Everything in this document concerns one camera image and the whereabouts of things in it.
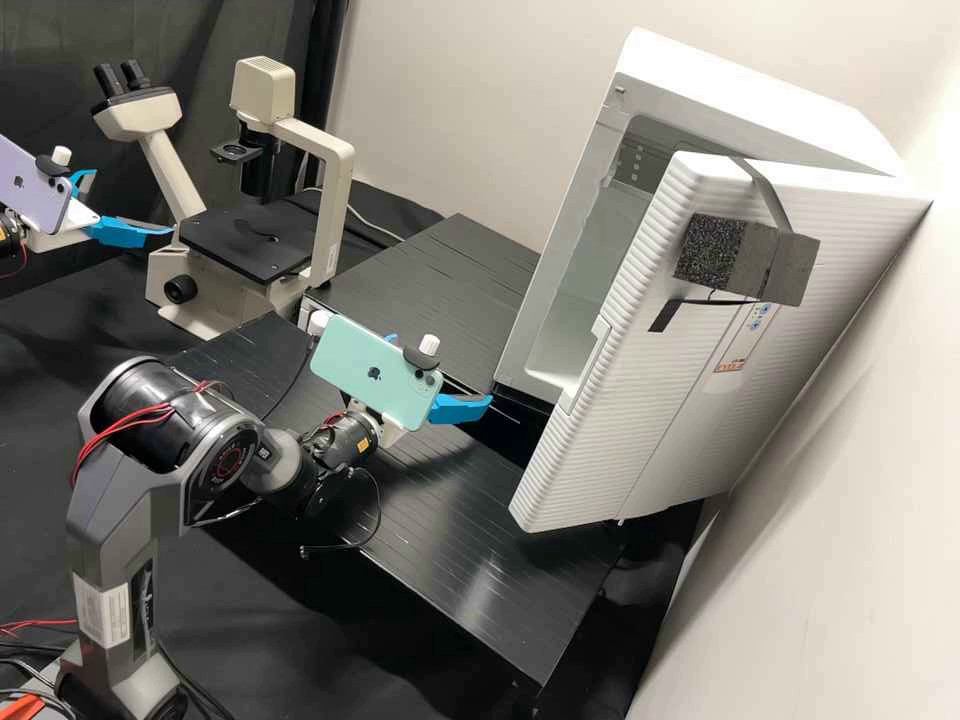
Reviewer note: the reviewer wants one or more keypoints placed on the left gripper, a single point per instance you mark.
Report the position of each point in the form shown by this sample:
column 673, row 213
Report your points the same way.
column 56, row 240

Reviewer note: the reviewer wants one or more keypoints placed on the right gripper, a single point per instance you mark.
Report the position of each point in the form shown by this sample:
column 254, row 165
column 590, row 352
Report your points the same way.
column 382, row 436

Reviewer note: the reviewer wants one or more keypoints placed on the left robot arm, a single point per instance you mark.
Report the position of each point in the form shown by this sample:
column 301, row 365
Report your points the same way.
column 9, row 244

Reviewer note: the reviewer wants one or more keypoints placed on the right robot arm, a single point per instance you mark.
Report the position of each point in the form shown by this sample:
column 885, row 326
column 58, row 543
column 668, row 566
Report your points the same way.
column 127, row 495

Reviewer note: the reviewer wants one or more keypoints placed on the black platform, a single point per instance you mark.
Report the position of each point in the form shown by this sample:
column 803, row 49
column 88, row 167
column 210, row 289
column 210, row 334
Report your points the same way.
column 465, row 540
column 435, row 300

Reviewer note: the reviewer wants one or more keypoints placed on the cream microscope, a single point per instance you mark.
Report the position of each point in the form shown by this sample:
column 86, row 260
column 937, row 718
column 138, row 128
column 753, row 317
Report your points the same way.
column 247, row 300

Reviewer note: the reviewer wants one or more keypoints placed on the right wrist camera phone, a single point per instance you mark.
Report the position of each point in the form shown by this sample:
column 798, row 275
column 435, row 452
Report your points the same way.
column 360, row 367

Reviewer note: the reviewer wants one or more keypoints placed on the wrist camera phone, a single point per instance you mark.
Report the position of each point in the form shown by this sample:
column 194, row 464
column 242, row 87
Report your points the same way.
column 360, row 367
column 30, row 187

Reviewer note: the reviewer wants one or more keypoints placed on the left wrist camera phone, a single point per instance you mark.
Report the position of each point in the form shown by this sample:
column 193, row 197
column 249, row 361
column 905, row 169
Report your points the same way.
column 30, row 187

